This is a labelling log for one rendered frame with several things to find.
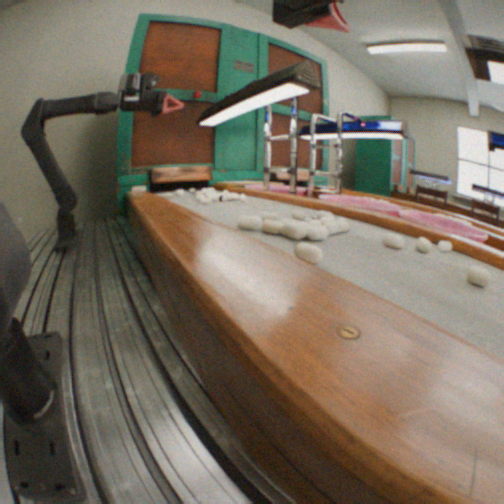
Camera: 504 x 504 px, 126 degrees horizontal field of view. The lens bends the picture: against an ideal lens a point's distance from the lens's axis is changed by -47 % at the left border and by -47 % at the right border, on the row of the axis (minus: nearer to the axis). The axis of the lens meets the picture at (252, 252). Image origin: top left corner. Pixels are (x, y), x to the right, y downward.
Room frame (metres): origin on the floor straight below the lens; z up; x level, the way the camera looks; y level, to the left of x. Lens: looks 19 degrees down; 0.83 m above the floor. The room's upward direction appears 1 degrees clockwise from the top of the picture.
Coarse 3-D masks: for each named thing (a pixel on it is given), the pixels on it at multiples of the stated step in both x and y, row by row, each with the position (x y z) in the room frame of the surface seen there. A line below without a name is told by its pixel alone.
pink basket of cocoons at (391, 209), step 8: (328, 200) 0.64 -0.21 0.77; (336, 200) 0.61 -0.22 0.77; (352, 200) 0.80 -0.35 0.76; (360, 200) 0.80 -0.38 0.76; (368, 200) 0.78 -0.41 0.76; (376, 200) 0.76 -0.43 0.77; (368, 208) 0.56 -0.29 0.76; (376, 208) 0.55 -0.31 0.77; (384, 208) 0.55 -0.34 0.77; (392, 208) 0.56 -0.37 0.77; (400, 208) 0.59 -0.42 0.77
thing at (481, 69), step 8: (464, 40) 0.19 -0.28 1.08; (472, 40) 0.18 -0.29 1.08; (480, 40) 0.16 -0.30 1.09; (488, 40) 0.15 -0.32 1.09; (496, 40) 0.14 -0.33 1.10; (464, 48) 0.19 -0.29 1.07; (472, 48) 0.17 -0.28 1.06; (480, 48) 0.16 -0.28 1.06; (488, 48) 0.15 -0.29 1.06; (496, 48) 0.14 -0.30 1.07; (472, 56) 0.18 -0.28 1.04; (480, 56) 0.16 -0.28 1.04; (488, 56) 0.15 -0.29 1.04; (496, 56) 0.14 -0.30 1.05; (472, 64) 0.19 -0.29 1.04; (480, 64) 0.18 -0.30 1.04; (488, 64) 0.16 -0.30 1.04; (480, 72) 0.20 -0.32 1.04; (488, 72) 0.18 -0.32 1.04; (488, 80) 0.20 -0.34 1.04
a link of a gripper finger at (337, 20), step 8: (320, 8) 0.23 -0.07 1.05; (328, 8) 0.22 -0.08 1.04; (336, 8) 0.25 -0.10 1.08; (296, 16) 0.24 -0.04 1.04; (304, 16) 0.24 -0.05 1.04; (312, 16) 0.24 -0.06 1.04; (320, 16) 0.23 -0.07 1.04; (328, 16) 0.23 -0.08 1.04; (336, 16) 0.23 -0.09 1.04; (280, 24) 0.27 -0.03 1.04; (288, 24) 0.26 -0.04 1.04; (296, 24) 0.26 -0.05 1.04; (336, 24) 0.25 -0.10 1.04; (344, 24) 0.27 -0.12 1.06
